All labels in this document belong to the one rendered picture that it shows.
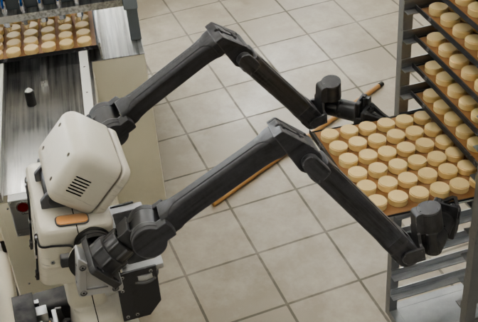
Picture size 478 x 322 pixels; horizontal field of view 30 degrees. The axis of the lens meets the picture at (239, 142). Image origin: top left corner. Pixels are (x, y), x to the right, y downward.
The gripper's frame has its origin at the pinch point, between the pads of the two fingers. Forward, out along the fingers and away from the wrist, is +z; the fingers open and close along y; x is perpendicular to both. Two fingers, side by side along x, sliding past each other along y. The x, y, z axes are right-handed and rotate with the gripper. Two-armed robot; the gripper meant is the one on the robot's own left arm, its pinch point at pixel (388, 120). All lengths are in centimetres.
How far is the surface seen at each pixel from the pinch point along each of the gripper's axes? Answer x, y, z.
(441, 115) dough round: 1.6, -7.1, 15.2
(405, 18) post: -4.1, -30.8, 0.8
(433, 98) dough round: -3.1, -8.8, 11.4
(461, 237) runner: -23, 55, 22
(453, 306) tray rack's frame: -18, 81, 24
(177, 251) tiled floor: -18, 101, -86
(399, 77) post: -4.6, -11.9, 0.7
